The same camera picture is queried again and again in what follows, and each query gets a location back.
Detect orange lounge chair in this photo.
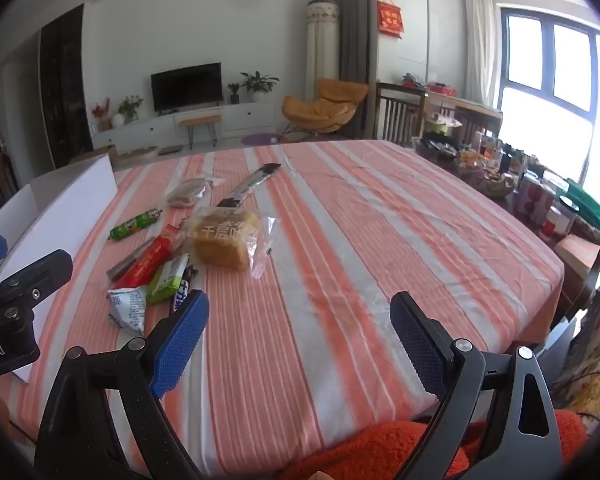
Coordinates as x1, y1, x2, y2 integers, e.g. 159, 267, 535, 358
281, 78, 369, 137

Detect grey curtain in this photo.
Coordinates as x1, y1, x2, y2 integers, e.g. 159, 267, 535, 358
327, 0, 378, 138

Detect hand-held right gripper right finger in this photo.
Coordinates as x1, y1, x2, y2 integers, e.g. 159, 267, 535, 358
389, 291, 566, 480

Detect white curtain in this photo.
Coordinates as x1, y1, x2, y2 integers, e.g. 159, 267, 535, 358
464, 0, 503, 110

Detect brown snack in clear bag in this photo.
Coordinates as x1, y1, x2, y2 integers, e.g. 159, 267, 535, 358
166, 176, 226, 208

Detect red snack packet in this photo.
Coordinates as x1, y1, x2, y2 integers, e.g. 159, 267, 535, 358
112, 225, 186, 288

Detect yellow green rice cracker packet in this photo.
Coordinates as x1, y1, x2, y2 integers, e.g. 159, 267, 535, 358
146, 254, 191, 305

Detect red flower arrangement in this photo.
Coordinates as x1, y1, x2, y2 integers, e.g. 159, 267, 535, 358
91, 99, 112, 131

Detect green sausage stick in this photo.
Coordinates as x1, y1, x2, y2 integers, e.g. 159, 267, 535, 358
109, 208, 162, 241

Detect wooden slatted chair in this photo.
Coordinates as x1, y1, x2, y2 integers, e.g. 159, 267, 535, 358
375, 81, 428, 143

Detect floral cloth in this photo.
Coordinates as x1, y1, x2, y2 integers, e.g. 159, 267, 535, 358
550, 260, 600, 436

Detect white cardboard box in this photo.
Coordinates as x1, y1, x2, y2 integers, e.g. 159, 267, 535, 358
0, 154, 118, 386

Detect red wall hanging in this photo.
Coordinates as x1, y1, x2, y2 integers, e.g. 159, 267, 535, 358
376, 0, 405, 38

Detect white television cabinet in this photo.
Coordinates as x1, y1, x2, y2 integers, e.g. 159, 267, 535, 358
91, 100, 276, 151

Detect bread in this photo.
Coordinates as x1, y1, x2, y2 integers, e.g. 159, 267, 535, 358
180, 205, 278, 281

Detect white snack packet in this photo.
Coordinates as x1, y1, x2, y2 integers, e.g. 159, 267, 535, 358
107, 285, 148, 337

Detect dark candy bar wrapper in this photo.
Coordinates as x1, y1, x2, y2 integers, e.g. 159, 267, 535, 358
167, 265, 199, 317

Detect grey stick packet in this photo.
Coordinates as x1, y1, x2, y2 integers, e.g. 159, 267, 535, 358
106, 240, 153, 281

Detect orange striped tablecloth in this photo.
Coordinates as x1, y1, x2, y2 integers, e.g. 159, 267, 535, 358
7, 139, 566, 480

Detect dark tall cabinet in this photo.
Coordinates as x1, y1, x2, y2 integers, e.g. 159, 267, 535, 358
39, 4, 93, 168

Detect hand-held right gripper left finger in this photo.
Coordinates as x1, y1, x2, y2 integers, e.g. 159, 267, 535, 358
34, 289, 211, 480

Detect standing air conditioner with cover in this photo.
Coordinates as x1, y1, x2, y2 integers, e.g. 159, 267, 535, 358
306, 0, 341, 106

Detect window with dark frame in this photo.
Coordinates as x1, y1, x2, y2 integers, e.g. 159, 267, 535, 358
497, 5, 600, 241

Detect cluster of bottles and jars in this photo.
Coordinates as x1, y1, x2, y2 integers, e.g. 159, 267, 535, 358
412, 115, 600, 246

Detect wooden stool with metal legs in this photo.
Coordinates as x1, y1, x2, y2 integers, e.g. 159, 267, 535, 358
178, 115, 222, 149

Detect long black snack packet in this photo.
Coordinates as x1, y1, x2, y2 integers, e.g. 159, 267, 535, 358
216, 162, 282, 209

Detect leafy plant in vase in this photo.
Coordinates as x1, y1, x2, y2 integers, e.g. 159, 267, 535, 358
117, 95, 144, 123

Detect large green potted plant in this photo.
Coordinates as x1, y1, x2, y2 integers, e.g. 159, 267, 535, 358
240, 71, 280, 102

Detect purple round rug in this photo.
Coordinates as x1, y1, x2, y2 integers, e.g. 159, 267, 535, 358
241, 132, 281, 147

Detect black television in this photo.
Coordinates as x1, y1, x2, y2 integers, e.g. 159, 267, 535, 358
151, 62, 223, 112

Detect brown cardboard box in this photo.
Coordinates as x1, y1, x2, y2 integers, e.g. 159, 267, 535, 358
69, 144, 118, 166

